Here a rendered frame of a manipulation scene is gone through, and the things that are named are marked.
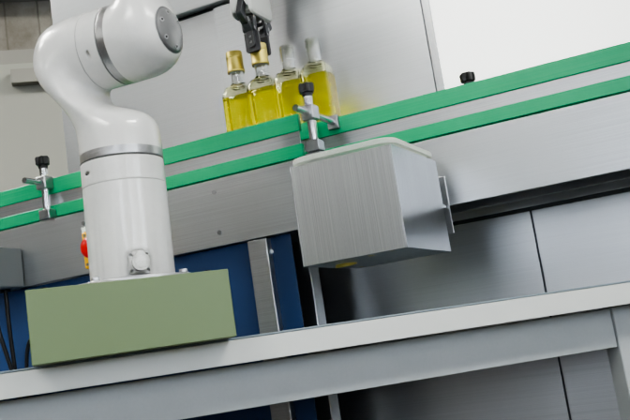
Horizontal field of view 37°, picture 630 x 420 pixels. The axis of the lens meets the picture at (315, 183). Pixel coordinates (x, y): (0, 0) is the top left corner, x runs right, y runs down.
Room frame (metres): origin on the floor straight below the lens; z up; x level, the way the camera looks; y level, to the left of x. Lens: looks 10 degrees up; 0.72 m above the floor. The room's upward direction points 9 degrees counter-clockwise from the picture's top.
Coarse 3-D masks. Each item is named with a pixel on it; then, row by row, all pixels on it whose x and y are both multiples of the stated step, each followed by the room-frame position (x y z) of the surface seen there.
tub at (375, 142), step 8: (352, 144) 1.37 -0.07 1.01; (360, 144) 1.36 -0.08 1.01; (368, 144) 1.36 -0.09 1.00; (376, 144) 1.36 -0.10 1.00; (384, 144) 1.36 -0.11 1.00; (400, 144) 1.39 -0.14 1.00; (408, 144) 1.42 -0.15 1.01; (320, 152) 1.39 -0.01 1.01; (328, 152) 1.39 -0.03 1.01; (336, 152) 1.38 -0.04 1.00; (344, 152) 1.38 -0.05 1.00; (352, 152) 1.38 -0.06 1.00; (416, 152) 1.48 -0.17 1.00; (424, 152) 1.49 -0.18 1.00; (296, 160) 1.41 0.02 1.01; (304, 160) 1.40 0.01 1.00; (312, 160) 1.41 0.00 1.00
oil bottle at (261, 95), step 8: (256, 80) 1.77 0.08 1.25; (264, 80) 1.76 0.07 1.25; (272, 80) 1.77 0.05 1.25; (248, 88) 1.78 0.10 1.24; (256, 88) 1.77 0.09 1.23; (264, 88) 1.76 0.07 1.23; (272, 88) 1.76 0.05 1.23; (248, 96) 1.78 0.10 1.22; (256, 96) 1.77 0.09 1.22; (264, 96) 1.76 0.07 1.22; (272, 96) 1.76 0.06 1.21; (248, 104) 1.78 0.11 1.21; (256, 104) 1.77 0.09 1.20; (264, 104) 1.77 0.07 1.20; (272, 104) 1.76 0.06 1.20; (256, 112) 1.77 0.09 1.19; (264, 112) 1.77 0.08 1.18; (272, 112) 1.76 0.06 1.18; (256, 120) 1.77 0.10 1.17; (264, 120) 1.77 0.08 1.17
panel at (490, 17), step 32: (448, 0) 1.76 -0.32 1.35; (480, 0) 1.74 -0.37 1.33; (512, 0) 1.71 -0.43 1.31; (544, 0) 1.69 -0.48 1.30; (576, 0) 1.67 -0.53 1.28; (608, 0) 1.64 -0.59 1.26; (448, 32) 1.77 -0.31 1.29; (480, 32) 1.74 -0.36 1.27; (512, 32) 1.72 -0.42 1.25; (544, 32) 1.69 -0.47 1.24; (576, 32) 1.67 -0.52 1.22; (608, 32) 1.65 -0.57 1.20; (448, 64) 1.77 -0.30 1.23; (480, 64) 1.75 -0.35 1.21; (512, 64) 1.72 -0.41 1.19
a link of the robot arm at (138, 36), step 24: (120, 0) 1.26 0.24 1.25; (144, 0) 1.26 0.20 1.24; (96, 24) 1.27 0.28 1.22; (120, 24) 1.25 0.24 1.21; (144, 24) 1.25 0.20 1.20; (168, 24) 1.27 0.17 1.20; (120, 48) 1.26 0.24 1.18; (144, 48) 1.26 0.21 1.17; (168, 48) 1.28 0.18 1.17; (120, 72) 1.29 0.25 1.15; (144, 72) 1.29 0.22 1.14
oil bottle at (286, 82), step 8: (280, 72) 1.76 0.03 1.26; (288, 72) 1.75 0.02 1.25; (296, 72) 1.75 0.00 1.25; (280, 80) 1.75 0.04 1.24; (288, 80) 1.75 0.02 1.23; (296, 80) 1.74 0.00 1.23; (280, 88) 1.75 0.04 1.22; (288, 88) 1.75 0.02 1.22; (296, 88) 1.74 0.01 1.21; (280, 96) 1.75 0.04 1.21; (288, 96) 1.75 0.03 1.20; (296, 96) 1.74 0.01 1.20; (280, 104) 1.76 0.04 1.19; (288, 104) 1.75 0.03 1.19; (280, 112) 1.76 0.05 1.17; (288, 112) 1.75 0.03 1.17; (296, 112) 1.74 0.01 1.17
